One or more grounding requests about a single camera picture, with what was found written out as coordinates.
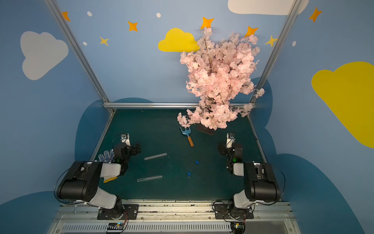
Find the circuit board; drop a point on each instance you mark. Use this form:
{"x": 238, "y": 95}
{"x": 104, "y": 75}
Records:
{"x": 237, "y": 228}
{"x": 115, "y": 228}

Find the right aluminium frame post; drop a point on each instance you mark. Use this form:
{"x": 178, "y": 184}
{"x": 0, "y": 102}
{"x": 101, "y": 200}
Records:
{"x": 284, "y": 32}

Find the pink cherry blossom tree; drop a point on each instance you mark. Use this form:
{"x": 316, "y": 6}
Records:
{"x": 218, "y": 72}

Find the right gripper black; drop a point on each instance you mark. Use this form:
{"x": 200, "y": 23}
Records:
{"x": 223, "y": 149}

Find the aluminium frame post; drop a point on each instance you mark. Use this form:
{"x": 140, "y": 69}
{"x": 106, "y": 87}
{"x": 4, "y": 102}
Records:
{"x": 284, "y": 32}
{"x": 73, "y": 42}

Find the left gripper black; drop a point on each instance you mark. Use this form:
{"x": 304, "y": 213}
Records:
{"x": 135, "y": 148}

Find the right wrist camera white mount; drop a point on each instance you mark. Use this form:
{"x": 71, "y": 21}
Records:
{"x": 230, "y": 138}

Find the blue garden fork wooden handle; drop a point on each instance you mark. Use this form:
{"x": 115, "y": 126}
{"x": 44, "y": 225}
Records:
{"x": 187, "y": 131}

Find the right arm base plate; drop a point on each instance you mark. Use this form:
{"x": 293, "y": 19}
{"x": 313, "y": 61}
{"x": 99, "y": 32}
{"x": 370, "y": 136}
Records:
{"x": 226, "y": 212}

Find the right circuit board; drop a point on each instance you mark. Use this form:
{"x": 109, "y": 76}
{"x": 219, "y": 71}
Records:
{"x": 237, "y": 228}

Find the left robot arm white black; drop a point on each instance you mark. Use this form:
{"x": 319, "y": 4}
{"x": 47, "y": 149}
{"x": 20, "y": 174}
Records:
{"x": 81, "y": 183}

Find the back aluminium frame bar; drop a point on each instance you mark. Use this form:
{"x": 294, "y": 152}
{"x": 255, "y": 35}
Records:
{"x": 140, "y": 105}

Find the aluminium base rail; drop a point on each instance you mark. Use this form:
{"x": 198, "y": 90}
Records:
{"x": 175, "y": 217}

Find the left circuit board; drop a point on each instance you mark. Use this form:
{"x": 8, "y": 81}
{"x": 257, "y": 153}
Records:
{"x": 115, "y": 228}

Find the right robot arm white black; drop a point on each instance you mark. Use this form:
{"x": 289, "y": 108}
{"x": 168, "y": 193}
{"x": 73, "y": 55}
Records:
{"x": 259, "y": 181}

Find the left aluminium frame post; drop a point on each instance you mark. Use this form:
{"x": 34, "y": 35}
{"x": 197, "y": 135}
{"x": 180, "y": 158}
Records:
{"x": 73, "y": 42}

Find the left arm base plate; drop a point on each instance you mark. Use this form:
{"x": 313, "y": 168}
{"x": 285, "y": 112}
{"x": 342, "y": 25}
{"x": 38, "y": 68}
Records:
{"x": 123, "y": 212}

